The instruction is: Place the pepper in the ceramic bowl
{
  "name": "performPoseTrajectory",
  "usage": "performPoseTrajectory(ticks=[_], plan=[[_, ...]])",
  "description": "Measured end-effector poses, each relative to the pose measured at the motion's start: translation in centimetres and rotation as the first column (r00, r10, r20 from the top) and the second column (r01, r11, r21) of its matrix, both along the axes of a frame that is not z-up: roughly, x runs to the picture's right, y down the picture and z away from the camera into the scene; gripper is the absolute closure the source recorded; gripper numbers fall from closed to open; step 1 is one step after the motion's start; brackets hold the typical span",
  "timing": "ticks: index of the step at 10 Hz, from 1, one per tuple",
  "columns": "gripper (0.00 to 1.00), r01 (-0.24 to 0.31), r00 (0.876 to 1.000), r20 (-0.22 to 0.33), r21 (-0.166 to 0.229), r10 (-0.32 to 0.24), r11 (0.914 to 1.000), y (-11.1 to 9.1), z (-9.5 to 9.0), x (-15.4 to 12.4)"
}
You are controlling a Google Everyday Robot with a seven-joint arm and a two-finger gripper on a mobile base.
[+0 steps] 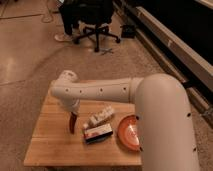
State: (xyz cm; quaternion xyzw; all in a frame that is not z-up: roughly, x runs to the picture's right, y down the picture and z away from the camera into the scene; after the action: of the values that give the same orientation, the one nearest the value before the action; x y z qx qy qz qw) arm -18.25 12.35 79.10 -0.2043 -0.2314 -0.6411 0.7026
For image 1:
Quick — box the red white black box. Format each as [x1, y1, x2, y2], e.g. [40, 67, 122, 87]
[84, 124, 113, 144]

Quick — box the black box on floor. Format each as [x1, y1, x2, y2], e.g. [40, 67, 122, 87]
[121, 25, 136, 38]

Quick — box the black office chair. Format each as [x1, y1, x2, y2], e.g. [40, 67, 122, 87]
[73, 0, 120, 52]

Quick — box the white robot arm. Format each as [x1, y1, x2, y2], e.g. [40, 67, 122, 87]
[50, 70, 200, 171]

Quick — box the seated person in black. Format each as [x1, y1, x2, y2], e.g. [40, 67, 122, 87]
[54, 0, 84, 42]

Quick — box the wooden table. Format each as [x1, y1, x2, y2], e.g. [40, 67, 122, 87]
[24, 92, 142, 167]

